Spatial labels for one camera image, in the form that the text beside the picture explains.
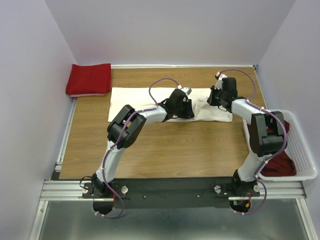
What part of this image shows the folded red t-shirt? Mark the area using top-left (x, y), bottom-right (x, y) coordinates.
top-left (65, 63), bottom-right (112, 95)

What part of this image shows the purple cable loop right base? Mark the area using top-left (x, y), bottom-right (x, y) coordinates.
top-left (233, 178), bottom-right (267, 216)

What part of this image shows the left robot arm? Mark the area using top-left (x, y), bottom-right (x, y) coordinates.
top-left (91, 85), bottom-right (194, 198)

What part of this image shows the aluminium rail left side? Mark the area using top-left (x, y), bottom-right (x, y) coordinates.
top-left (50, 97), bottom-right (77, 181)

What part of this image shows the white plastic laundry basket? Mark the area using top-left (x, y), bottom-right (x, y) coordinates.
top-left (238, 110), bottom-right (318, 182)

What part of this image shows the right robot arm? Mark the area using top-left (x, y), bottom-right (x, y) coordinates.
top-left (207, 75), bottom-right (288, 196)

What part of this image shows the white t-shirt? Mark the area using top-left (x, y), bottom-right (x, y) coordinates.
top-left (108, 87), bottom-right (233, 123)

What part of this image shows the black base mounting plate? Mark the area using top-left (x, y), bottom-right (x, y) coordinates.
top-left (82, 177), bottom-right (260, 215)

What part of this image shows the dark red t-shirt in basket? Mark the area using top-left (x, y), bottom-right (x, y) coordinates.
top-left (259, 119), bottom-right (298, 177)

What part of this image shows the aluminium front frame rail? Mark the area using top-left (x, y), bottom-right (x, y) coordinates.
top-left (39, 180), bottom-right (83, 201)

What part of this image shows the white rear table edge strip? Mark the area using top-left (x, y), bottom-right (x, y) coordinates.
top-left (111, 64), bottom-right (255, 69)

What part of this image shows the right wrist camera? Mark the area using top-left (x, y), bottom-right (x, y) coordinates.
top-left (214, 71), bottom-right (228, 90)

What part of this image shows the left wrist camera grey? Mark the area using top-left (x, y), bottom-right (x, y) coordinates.
top-left (180, 87), bottom-right (192, 96)

